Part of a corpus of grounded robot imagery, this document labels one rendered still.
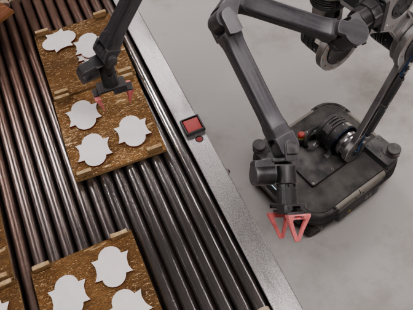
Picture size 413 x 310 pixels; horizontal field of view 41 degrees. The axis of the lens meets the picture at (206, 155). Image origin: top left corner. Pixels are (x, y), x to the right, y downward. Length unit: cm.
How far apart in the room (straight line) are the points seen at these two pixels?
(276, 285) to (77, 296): 62
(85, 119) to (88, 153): 17
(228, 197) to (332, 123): 99
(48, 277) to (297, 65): 224
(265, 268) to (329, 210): 95
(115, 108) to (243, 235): 74
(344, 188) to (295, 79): 99
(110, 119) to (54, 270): 63
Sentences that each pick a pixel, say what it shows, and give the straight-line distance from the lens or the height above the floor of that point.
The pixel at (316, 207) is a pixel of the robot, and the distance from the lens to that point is 269.
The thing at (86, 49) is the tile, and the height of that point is 97.
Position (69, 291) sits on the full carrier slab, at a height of 95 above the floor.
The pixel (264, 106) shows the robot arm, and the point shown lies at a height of 143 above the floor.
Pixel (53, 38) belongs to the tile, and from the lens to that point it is 255.
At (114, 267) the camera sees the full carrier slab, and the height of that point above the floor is 95.
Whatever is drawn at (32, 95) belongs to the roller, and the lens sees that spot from 238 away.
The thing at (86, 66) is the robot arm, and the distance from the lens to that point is 188.
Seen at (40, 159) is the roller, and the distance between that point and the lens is 216.
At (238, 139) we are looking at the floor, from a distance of 319.
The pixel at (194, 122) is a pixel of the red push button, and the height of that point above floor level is 93.
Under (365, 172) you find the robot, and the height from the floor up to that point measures 24.
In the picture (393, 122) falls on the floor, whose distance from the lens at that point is 335.
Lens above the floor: 257
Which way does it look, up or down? 55 degrees down
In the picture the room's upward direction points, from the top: 8 degrees counter-clockwise
